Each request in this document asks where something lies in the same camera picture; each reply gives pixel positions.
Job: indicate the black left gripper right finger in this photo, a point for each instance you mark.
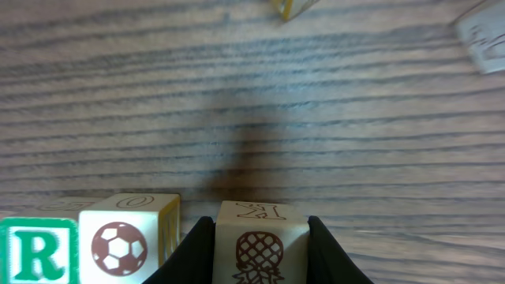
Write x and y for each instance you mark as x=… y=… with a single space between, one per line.
x=328 y=263

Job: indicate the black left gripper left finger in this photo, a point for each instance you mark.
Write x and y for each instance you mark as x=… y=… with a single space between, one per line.
x=192 y=261

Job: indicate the white red picture block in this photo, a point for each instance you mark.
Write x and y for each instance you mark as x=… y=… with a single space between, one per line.
x=260 y=243

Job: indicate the soccer ball wooden block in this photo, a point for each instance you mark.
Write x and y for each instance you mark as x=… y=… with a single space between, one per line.
x=127 y=237

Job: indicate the green R wooden block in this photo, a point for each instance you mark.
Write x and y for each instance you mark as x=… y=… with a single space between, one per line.
x=41 y=244

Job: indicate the yellow top wooden block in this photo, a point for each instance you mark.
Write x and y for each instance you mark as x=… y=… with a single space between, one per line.
x=289 y=9

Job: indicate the green 7 wooden block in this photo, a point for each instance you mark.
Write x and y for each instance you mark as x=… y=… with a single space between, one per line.
x=481 y=31

